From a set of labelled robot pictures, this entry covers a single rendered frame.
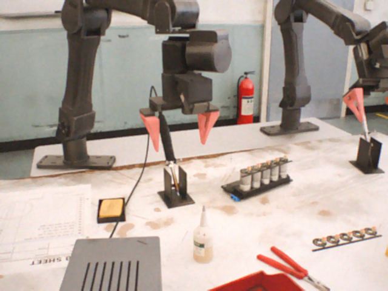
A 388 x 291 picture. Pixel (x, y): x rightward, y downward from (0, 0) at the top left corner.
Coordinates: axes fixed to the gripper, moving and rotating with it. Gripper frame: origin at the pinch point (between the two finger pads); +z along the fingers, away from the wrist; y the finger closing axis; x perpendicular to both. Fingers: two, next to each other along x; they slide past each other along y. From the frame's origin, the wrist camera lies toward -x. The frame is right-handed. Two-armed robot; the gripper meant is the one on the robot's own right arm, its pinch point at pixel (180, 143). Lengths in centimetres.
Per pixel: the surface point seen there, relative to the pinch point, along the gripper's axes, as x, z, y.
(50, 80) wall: 260, 26, -20
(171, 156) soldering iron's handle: 4.7, 4.4, -0.4
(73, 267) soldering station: -25.8, 4.0, -23.5
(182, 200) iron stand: 0.7, 13.0, 0.3
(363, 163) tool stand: -2, 12, 49
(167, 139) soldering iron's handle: 6.8, 1.1, -0.5
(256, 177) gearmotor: -3.0, 9.1, 16.0
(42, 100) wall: 261, 42, -28
